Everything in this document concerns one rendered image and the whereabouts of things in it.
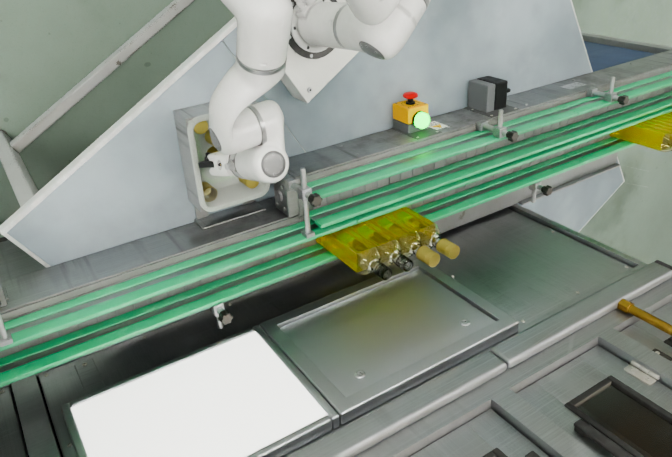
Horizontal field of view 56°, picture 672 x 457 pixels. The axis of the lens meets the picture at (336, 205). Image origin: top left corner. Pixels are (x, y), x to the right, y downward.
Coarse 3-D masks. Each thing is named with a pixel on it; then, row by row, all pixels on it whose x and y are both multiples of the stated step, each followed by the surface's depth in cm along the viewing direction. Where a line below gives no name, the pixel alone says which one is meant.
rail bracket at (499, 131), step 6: (480, 120) 172; (486, 120) 172; (498, 120) 165; (474, 126) 172; (480, 126) 171; (486, 126) 170; (492, 126) 168; (498, 126) 166; (504, 126) 166; (498, 132) 166; (504, 132) 165; (510, 132) 162; (516, 132) 162; (510, 138) 162; (516, 138) 163
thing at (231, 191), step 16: (192, 128) 132; (208, 128) 141; (192, 144) 133; (208, 144) 143; (192, 160) 135; (208, 176) 146; (224, 176) 148; (224, 192) 147; (240, 192) 147; (256, 192) 147; (208, 208) 140
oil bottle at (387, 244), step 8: (360, 224) 151; (368, 224) 150; (360, 232) 147; (368, 232) 147; (376, 232) 147; (384, 232) 146; (368, 240) 145; (376, 240) 143; (384, 240) 143; (392, 240) 143; (384, 248) 141; (392, 248) 141; (400, 248) 143; (384, 256) 141; (392, 264) 143
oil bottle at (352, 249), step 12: (348, 228) 149; (324, 240) 151; (336, 240) 145; (348, 240) 144; (360, 240) 144; (336, 252) 147; (348, 252) 142; (360, 252) 139; (372, 252) 139; (348, 264) 143; (360, 264) 139
